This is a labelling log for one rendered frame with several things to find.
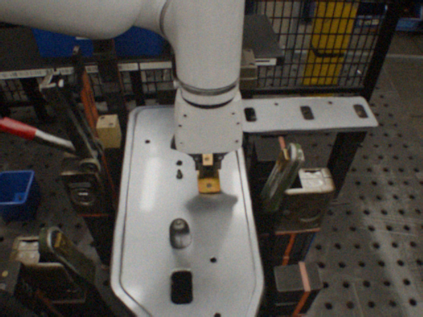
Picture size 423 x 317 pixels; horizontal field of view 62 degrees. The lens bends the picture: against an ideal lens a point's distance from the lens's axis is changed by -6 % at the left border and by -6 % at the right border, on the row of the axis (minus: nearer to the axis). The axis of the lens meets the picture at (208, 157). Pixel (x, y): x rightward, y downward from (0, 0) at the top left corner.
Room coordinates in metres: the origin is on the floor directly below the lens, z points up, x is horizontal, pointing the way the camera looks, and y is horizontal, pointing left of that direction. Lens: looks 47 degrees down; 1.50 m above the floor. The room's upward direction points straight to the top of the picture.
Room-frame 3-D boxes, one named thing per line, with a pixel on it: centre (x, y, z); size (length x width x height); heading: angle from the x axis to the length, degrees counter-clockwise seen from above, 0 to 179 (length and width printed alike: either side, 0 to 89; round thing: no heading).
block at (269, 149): (0.50, -0.13, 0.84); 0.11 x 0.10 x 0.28; 94
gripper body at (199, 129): (0.42, 0.00, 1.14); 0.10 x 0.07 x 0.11; 94
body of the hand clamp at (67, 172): (0.40, 0.22, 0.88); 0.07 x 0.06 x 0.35; 94
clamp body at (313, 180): (0.37, -0.16, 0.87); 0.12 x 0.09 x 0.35; 94
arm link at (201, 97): (0.42, 0.00, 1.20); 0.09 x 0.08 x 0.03; 94
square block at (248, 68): (0.70, -0.06, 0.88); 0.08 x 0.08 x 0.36; 4
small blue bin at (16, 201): (0.55, 0.50, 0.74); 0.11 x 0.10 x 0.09; 4
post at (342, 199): (0.59, -0.32, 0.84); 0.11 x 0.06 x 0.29; 94
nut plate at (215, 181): (0.42, 0.00, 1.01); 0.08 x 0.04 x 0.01; 4
